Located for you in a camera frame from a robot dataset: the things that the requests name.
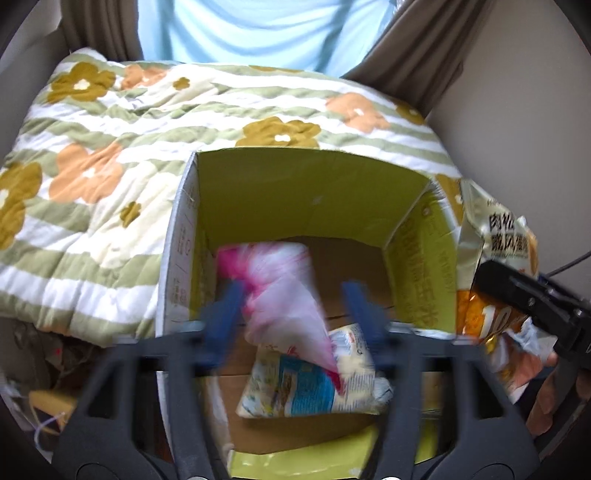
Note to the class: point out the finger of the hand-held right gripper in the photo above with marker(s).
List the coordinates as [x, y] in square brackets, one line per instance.
[551, 279]
[501, 284]

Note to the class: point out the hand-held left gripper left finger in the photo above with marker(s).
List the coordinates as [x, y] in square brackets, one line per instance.
[226, 316]

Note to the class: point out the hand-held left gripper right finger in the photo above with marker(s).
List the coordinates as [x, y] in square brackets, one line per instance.
[364, 314]

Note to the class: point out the gold and orange snack bag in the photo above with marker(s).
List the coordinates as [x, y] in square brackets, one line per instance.
[498, 240]

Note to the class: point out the pink and white snack packet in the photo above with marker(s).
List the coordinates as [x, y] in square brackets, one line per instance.
[281, 295]

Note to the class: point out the cardboard box with green inside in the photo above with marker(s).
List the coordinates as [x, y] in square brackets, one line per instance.
[300, 194]

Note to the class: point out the person's right hand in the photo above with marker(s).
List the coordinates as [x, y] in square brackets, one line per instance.
[542, 397]

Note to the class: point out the peach patterned cloth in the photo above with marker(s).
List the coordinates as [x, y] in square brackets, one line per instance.
[524, 376]

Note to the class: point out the blue and white snack packet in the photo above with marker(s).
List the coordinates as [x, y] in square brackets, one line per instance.
[304, 392]

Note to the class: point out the yellow box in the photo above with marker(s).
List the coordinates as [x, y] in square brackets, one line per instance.
[51, 404]

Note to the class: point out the floral striped blanket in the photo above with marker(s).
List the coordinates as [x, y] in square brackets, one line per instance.
[92, 138]

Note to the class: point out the brown curtain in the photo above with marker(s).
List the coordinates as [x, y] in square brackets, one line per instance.
[101, 27]
[415, 50]

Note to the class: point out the light blue curtain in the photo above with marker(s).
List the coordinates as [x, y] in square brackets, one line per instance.
[258, 32]

